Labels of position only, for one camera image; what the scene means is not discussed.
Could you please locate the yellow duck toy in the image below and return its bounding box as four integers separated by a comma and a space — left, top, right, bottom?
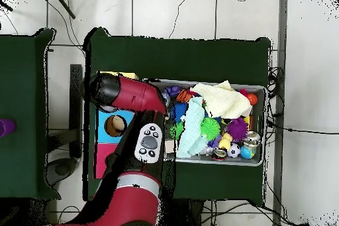
218, 133, 233, 151

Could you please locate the blue spiky ball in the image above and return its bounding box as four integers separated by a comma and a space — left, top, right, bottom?
170, 102, 188, 123

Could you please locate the purple cylinder object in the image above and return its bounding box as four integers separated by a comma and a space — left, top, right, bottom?
0, 118, 17, 138

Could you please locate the cream waffle cloth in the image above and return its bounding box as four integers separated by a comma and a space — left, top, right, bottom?
190, 80, 253, 119

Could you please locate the wooden box with three holes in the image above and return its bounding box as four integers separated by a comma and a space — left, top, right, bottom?
93, 71, 140, 180

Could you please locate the blue globe ball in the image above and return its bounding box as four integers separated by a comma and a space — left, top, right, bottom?
240, 144, 256, 160

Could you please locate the green spiky ball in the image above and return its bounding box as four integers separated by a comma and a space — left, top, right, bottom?
200, 117, 221, 142

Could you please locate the purple spiky ball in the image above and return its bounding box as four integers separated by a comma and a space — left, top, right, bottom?
226, 117, 249, 143

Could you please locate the black white soccer ball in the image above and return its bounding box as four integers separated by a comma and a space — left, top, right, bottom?
227, 142, 242, 158

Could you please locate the orange striped tiger plush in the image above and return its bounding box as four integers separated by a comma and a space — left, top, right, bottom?
175, 89, 193, 103

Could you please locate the dark green tablecloth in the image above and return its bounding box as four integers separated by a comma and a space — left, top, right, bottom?
0, 28, 62, 200
83, 28, 271, 207

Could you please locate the light blue waffle cloth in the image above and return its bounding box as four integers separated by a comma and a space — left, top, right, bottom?
175, 96, 209, 158

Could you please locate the black stand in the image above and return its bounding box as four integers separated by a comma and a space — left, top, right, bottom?
46, 64, 83, 187

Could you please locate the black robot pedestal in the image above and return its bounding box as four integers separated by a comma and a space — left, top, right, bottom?
161, 198, 205, 226

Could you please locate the black tripod leg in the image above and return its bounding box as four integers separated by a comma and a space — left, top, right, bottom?
50, 0, 77, 20

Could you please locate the metal mesh bin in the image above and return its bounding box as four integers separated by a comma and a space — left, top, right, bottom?
148, 78, 267, 167

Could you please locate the orange red smooth ball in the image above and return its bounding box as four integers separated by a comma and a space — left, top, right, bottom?
245, 92, 258, 106

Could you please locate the black cable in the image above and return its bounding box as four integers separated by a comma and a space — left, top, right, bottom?
266, 119, 339, 135

